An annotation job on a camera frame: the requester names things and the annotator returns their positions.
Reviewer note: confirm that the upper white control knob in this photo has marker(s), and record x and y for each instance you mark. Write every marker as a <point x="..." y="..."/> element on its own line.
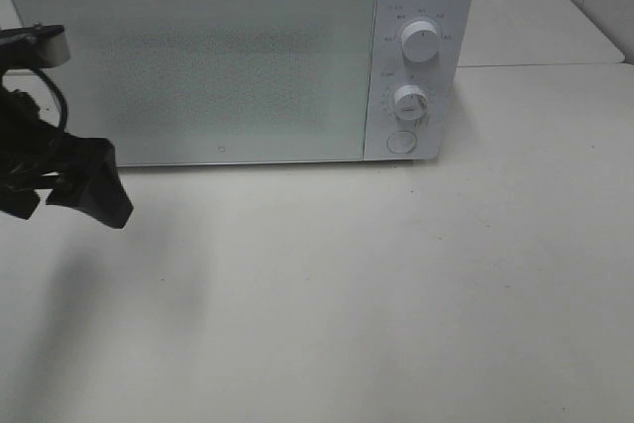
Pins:
<point x="420" y="40"/>

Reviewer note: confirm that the white microwave door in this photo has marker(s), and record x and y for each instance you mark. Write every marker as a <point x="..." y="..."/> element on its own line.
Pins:
<point x="206" y="81"/>

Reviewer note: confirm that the white timer knob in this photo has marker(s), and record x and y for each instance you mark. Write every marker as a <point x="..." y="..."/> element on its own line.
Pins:
<point x="410" y="102"/>

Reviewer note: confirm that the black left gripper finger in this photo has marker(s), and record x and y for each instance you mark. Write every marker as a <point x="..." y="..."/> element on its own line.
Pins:
<point x="90" y="182"/>

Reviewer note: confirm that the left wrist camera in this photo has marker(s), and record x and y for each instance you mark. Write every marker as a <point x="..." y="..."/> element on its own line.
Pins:
<point x="39" y="46"/>

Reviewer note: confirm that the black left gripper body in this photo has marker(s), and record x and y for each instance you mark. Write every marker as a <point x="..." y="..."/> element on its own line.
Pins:
<point x="28" y="144"/>

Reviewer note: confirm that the round door release button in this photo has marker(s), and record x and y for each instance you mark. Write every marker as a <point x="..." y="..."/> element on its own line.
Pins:
<point x="401" y="142"/>

